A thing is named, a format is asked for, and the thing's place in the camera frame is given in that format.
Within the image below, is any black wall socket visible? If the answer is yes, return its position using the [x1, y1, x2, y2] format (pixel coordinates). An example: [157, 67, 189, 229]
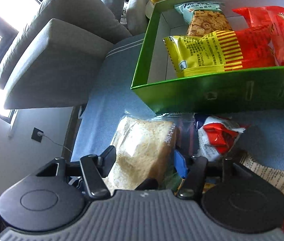
[31, 127, 43, 143]

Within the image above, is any red snack bag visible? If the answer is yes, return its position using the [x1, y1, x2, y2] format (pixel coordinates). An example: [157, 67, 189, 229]
[232, 6, 284, 66]

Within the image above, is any grey sofa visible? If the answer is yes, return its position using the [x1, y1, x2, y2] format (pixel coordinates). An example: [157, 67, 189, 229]
[0, 0, 147, 110]

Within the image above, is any green cardboard box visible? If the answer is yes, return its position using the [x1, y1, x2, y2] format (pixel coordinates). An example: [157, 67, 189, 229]
[131, 0, 284, 114]

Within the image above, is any teal cracker snack bag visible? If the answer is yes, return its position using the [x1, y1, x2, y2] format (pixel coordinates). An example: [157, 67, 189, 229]
[175, 2, 232, 37]

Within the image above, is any brown printed snack packet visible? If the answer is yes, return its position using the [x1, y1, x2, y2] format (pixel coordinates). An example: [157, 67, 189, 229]
[240, 152, 284, 194]

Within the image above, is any bagged sliced bread loaf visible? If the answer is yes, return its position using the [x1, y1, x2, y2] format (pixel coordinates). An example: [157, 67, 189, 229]
[103, 116, 176, 194]

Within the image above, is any yellow striped snack bag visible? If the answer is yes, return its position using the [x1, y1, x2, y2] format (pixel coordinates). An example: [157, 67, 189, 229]
[163, 31, 244, 78]

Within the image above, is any red white snack packet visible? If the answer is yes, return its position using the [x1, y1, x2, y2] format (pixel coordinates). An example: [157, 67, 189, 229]
[194, 113, 247, 162]

